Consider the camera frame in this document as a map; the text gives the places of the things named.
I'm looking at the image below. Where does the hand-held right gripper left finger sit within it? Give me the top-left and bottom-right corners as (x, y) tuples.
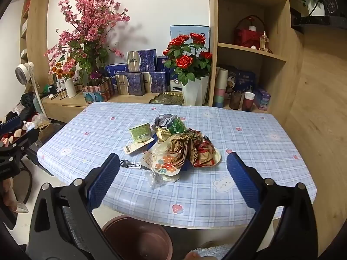
(28, 153), (121, 260)

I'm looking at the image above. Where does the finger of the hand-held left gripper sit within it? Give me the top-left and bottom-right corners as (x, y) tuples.
(12, 128), (39, 153)
(0, 115), (22, 137)

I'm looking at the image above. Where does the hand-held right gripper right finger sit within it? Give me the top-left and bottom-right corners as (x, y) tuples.
(225, 152), (318, 260)

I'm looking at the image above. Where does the green yogurt cup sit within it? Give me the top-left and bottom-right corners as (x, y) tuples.
(128, 123), (152, 143)

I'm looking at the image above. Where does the flower print plastic bag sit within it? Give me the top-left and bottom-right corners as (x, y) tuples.
(142, 141), (187, 175)

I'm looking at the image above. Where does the blue cardboard box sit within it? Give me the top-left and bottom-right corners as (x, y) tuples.
(148, 137), (192, 172)

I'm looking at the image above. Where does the brown trash bin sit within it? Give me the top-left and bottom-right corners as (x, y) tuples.
(102, 214), (173, 260)

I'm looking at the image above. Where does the brown paper bag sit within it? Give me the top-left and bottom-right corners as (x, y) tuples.
(169, 128), (217, 168)

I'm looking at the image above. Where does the gold foil wrapper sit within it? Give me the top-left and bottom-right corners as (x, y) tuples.
(155, 127), (174, 143)

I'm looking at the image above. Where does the green foil wrapper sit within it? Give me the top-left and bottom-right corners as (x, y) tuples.
(168, 116), (188, 135)

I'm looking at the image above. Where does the grey paper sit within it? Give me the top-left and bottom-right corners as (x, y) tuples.
(154, 114), (177, 130)

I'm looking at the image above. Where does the person's left hand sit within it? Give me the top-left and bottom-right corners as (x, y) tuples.
(0, 178), (17, 213)

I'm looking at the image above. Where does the pale yellow paper tray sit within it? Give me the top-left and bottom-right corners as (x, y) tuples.
(195, 146), (222, 167)

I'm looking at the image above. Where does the blue checked tablecloth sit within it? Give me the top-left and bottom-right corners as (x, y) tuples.
(36, 101), (318, 226)

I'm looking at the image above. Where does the white standing fan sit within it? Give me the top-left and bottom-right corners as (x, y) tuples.
(15, 62), (47, 114)

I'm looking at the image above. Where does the row of small brown bottles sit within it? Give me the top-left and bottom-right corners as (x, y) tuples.
(51, 87), (69, 100)

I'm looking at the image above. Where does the white vase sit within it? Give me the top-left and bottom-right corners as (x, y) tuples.
(65, 78), (78, 98)

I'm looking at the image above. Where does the orange flower bunch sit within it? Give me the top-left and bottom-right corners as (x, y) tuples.
(48, 62), (76, 80)

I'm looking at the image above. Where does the red cup white liner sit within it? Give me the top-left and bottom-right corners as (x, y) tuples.
(242, 92), (256, 112)

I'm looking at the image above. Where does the dark brown glass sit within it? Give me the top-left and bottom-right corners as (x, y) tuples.
(229, 91), (243, 110)

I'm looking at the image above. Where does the small purple box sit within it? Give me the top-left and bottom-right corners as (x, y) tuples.
(255, 88), (272, 111)

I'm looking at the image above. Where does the pink striped tin box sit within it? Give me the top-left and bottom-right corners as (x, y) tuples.
(82, 77), (115, 104)

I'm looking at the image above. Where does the stack of pastel cups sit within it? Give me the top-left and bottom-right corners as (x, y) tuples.
(213, 68), (229, 108)

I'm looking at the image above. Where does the gold and blue gift box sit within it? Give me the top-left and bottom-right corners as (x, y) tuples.
(127, 49), (157, 73)
(143, 72), (166, 94)
(115, 73), (145, 96)

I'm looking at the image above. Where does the dark blue printed box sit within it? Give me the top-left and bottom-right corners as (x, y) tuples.
(226, 65), (257, 95)

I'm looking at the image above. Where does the red rose plant white pot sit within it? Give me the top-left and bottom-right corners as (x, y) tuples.
(162, 32), (213, 107)

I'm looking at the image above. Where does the gold embossed tray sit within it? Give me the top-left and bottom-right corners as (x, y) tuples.
(149, 91), (186, 106)

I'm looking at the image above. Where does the dark blue flat carton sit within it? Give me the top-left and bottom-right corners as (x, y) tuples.
(105, 63), (128, 77)

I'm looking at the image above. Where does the blue white emblem box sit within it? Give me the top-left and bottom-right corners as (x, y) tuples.
(170, 72), (188, 93)

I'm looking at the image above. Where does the wooden shelf unit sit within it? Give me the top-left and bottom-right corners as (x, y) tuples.
(208, 0), (305, 126)

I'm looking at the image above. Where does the pink blossom plant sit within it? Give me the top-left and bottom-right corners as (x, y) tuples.
(44, 0), (131, 87)

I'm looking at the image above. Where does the dark blue tall carton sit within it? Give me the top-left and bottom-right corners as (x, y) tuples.
(156, 56), (171, 72)

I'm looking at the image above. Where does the clear perfume bottle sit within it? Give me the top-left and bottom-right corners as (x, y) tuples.
(259, 32), (270, 52)

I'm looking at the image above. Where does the red gift basket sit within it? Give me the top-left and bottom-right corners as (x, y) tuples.
(234, 16), (267, 49)

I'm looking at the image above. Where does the light blue large box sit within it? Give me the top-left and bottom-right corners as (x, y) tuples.
(170, 25), (210, 55)

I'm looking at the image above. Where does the black stone ledge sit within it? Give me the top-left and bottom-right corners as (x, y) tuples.
(291, 15), (347, 35)

